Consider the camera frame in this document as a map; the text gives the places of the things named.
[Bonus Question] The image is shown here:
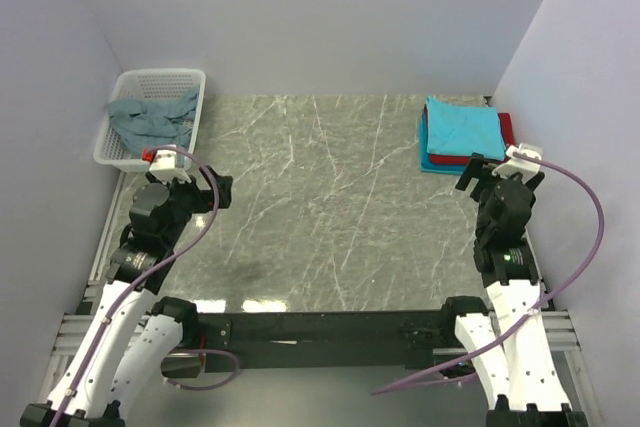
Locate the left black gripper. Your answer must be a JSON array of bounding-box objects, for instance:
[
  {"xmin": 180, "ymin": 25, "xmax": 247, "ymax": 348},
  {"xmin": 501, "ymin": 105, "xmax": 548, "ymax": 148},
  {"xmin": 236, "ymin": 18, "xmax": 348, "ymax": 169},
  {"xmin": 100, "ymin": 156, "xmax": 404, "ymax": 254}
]
[{"xmin": 158, "ymin": 164, "xmax": 232, "ymax": 245}]

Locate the light blue t-shirt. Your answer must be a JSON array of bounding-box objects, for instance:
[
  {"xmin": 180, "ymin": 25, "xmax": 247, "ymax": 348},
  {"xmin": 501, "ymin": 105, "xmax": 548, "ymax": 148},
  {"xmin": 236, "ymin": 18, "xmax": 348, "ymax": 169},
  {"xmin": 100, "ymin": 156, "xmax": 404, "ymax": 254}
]
[{"xmin": 426, "ymin": 97, "xmax": 506, "ymax": 160}]

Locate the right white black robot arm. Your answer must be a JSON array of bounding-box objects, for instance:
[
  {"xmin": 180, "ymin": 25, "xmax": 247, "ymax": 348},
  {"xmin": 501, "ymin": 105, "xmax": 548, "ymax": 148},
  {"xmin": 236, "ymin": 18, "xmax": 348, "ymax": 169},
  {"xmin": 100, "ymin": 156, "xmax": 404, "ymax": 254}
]
[{"xmin": 438, "ymin": 144, "xmax": 588, "ymax": 426}]

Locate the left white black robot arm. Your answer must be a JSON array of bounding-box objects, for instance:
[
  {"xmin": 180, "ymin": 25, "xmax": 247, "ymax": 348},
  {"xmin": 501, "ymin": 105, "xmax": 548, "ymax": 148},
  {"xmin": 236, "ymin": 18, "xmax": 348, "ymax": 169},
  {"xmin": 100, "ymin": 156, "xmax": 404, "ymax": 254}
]
[{"xmin": 20, "ymin": 166, "xmax": 233, "ymax": 426}]

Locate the folded teal t-shirt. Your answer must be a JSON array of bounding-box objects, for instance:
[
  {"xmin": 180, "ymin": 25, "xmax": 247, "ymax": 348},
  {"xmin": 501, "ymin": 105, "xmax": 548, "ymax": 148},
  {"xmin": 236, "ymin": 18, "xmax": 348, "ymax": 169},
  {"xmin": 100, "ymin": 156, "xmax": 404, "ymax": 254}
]
[{"xmin": 417, "ymin": 107, "xmax": 469, "ymax": 175}]

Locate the folded red t-shirt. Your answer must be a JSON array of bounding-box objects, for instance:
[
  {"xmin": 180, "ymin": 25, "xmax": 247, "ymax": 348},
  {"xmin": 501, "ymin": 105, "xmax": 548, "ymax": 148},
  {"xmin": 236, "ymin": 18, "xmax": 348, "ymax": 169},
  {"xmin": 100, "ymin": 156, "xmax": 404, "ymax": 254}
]
[{"xmin": 428, "ymin": 113, "xmax": 516, "ymax": 163}]

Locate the grey-blue crumpled t-shirt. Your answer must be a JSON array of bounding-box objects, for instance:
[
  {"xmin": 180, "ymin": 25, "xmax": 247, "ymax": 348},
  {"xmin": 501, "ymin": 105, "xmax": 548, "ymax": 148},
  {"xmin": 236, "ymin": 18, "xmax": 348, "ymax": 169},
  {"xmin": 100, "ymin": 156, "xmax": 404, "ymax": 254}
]
[{"xmin": 107, "ymin": 86, "xmax": 199, "ymax": 157}]

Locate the white plastic laundry basket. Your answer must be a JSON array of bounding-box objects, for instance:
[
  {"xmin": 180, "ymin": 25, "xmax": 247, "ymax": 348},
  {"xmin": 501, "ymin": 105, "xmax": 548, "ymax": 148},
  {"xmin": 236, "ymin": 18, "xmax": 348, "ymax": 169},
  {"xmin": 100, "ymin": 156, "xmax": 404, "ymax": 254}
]
[{"xmin": 93, "ymin": 68, "xmax": 206, "ymax": 173}]

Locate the black base crossbar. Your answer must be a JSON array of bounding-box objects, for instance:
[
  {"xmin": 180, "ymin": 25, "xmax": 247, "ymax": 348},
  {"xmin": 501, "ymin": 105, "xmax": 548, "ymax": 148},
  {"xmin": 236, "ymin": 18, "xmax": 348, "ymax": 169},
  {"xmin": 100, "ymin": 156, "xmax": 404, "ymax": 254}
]
[{"xmin": 179, "ymin": 310, "xmax": 462, "ymax": 370}]

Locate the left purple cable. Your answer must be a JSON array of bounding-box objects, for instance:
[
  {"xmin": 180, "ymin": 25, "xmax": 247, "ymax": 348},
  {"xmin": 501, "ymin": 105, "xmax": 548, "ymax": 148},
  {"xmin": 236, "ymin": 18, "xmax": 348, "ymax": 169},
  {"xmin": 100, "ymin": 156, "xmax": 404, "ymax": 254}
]
[{"xmin": 49, "ymin": 146, "xmax": 244, "ymax": 427}]

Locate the purple cable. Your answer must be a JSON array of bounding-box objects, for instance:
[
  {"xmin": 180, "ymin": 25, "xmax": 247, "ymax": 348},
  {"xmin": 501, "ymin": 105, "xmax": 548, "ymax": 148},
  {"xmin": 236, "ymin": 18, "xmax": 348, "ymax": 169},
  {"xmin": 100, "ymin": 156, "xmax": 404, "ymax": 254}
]
[
  {"xmin": 49, "ymin": 146, "xmax": 244, "ymax": 427},
  {"xmin": 369, "ymin": 155, "xmax": 605, "ymax": 396}
]

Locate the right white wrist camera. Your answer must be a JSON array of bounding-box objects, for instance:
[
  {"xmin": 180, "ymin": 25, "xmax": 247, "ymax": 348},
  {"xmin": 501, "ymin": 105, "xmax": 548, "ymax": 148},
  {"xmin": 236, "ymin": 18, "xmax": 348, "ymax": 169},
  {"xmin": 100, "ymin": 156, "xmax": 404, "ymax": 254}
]
[{"xmin": 492, "ymin": 143, "xmax": 543, "ymax": 183}]

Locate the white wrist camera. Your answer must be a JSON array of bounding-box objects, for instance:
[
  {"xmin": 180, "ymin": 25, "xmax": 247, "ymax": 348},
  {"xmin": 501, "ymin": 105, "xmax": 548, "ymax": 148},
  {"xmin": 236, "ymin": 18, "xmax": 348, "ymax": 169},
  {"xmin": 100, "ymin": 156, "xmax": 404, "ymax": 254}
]
[
  {"xmin": 141, "ymin": 145, "xmax": 192, "ymax": 184},
  {"xmin": 492, "ymin": 143, "xmax": 543, "ymax": 183}
]

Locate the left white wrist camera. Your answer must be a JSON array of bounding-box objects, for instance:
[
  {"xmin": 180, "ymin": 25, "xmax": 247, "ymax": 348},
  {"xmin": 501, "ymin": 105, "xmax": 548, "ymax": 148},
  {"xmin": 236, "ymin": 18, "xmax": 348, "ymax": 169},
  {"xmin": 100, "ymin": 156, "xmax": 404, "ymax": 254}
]
[{"xmin": 141, "ymin": 145, "xmax": 192, "ymax": 184}]

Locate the aluminium rail frame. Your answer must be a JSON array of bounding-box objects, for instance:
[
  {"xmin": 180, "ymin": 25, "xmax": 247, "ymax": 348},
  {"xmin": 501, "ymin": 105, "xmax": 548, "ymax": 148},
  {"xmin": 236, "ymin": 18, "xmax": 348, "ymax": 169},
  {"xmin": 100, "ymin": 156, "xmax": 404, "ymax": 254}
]
[{"xmin": 36, "ymin": 180, "xmax": 591, "ymax": 425}]

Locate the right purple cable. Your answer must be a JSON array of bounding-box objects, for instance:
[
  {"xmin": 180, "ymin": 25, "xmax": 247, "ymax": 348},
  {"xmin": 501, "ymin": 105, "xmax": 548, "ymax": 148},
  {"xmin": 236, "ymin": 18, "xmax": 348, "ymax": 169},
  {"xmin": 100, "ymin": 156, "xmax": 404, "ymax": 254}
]
[{"xmin": 369, "ymin": 155, "xmax": 605, "ymax": 396}]

